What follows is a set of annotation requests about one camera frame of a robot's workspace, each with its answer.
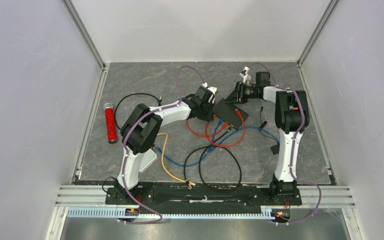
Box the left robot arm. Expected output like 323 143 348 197
115 83 218 204

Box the black network switch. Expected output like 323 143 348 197
214 98 249 130

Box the red glitter tube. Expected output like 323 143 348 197
103 102 118 144

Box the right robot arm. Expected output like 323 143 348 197
225 67 310 204

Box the clear plastic box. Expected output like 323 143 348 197
139 149 157 173

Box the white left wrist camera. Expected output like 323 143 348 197
202 82 218 98

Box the black power adapter cable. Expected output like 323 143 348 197
258 105 281 156

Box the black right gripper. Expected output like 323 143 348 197
224 82 258 106

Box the red ethernet cable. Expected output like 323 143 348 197
185 114 229 139
205 108 247 149

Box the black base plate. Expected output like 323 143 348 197
105 181 303 215

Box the blue ethernet cable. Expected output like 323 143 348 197
154 119 281 168

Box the yellow ethernet cable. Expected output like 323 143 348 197
156 132 196 186

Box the black ethernet cable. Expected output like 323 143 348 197
113 92 243 194

